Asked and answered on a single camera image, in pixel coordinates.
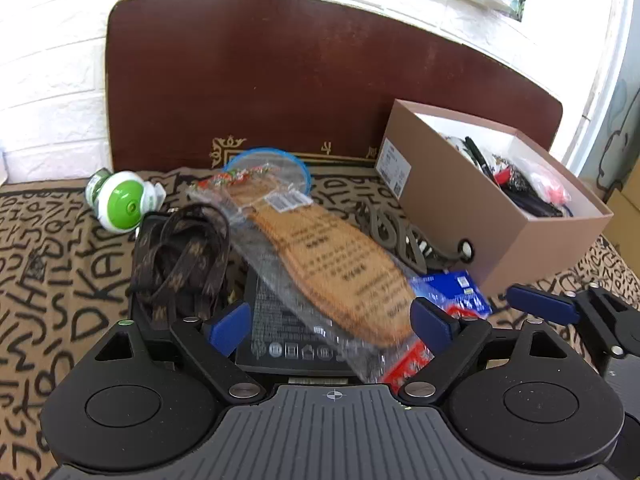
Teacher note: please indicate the black box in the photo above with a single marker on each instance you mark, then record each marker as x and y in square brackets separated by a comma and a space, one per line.
[285, 320]

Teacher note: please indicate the letter printed blanket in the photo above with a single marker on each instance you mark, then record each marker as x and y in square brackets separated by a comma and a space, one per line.
[50, 270]

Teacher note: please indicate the pink plastic bag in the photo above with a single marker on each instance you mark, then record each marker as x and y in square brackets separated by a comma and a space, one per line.
[550, 185]

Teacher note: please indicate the insole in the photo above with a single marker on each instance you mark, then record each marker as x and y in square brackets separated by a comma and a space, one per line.
[325, 260]

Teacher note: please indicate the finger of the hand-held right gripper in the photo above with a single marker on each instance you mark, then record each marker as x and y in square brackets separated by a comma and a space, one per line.
[542, 302]

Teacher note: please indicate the blue medicine box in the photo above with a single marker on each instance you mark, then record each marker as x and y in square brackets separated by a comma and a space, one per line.
[460, 287]

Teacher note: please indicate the black pen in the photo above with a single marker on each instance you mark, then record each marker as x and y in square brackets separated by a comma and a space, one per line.
[474, 152]

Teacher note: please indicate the blue rimmed round lid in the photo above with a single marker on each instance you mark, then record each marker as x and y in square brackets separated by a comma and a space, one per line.
[280, 162]

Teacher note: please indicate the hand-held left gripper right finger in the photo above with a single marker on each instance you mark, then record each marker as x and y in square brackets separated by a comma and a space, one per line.
[430, 325]

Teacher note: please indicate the brown cardboard shoe box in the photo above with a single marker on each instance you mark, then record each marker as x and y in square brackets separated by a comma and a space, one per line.
[475, 220]

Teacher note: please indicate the dark red wooden headboard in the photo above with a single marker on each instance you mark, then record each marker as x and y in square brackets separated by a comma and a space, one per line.
[300, 85]

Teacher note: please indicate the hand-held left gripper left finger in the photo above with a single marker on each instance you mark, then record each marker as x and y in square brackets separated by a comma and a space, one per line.
[227, 330]

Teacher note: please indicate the plain cardboard box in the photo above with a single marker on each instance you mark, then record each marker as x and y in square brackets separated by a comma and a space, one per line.
[627, 210]

